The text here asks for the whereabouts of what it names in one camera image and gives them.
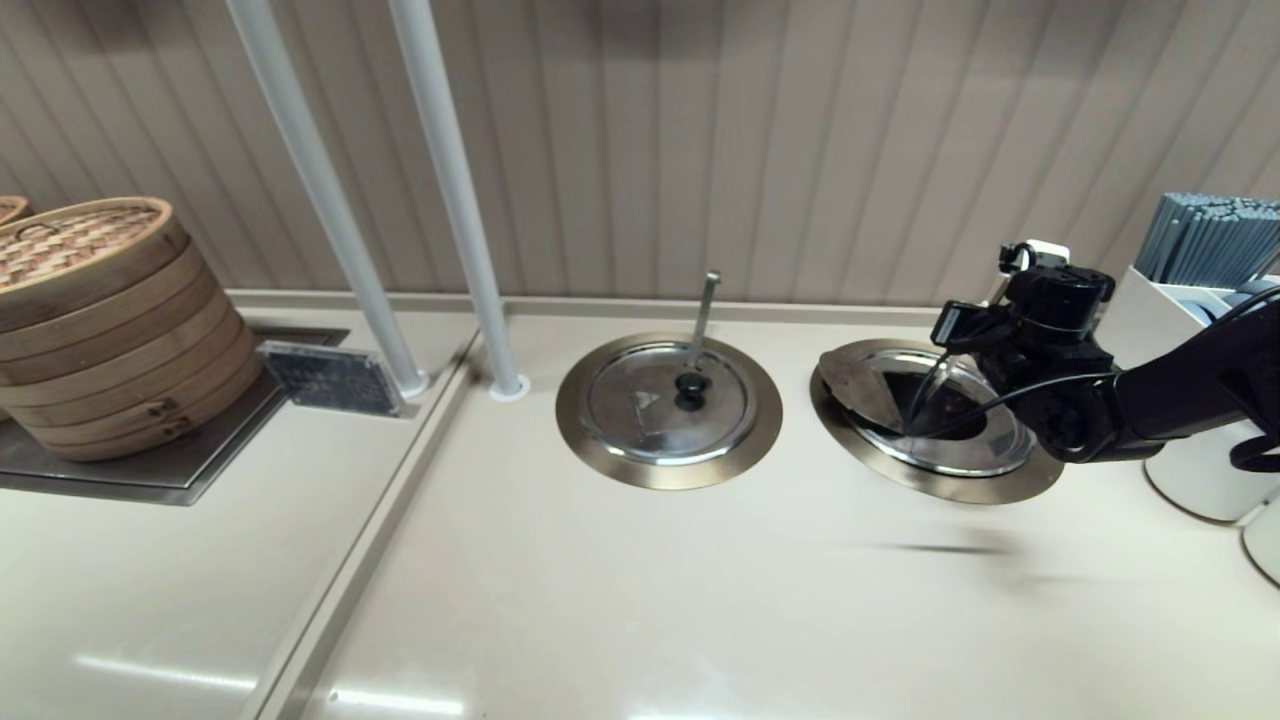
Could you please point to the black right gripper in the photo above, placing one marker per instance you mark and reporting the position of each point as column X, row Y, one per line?
column 1060, row 320

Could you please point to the steel hinged pot lid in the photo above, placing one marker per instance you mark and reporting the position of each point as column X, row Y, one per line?
column 650, row 420
column 860, row 385

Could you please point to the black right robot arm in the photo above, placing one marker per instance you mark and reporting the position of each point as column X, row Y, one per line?
column 1200, row 390

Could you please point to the left steel pot lid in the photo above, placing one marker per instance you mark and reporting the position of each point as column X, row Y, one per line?
column 575, row 420

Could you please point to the white utensil holder box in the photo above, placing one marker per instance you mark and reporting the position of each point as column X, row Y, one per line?
column 1145, row 300

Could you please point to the grey chopsticks bundle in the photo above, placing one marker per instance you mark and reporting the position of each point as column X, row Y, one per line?
column 1200, row 240

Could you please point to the white round container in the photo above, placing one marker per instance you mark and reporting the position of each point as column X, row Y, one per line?
column 1265, row 540
column 1200, row 490

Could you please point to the white metal pole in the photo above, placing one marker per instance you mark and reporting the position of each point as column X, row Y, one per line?
column 455, row 190
column 320, row 190

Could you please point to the dark acrylic sign placard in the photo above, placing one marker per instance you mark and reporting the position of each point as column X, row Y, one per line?
column 330, row 378

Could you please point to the steel inset tray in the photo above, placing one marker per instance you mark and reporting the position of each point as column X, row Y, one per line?
column 200, row 470

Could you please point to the bamboo steamer stack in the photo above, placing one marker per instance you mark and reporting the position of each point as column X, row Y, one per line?
column 110, row 340

